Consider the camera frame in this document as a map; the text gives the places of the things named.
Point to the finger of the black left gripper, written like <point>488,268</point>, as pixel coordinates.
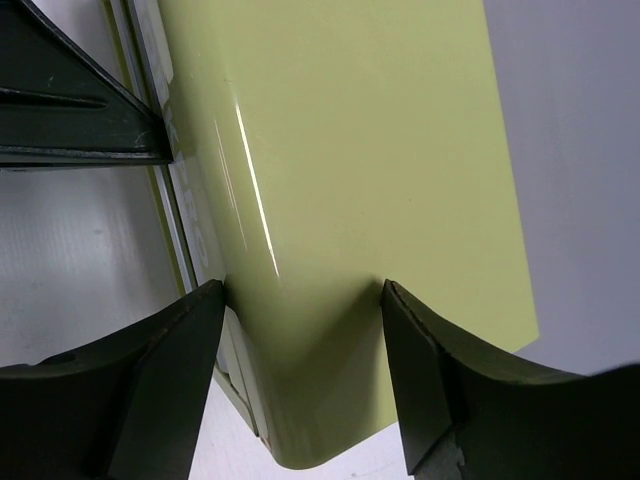
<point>61,109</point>

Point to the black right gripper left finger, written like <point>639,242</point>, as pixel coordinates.
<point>126,406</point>

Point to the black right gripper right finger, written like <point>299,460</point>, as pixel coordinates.
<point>470,410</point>

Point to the green metal drawer toolbox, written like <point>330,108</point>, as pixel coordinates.
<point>321,148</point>

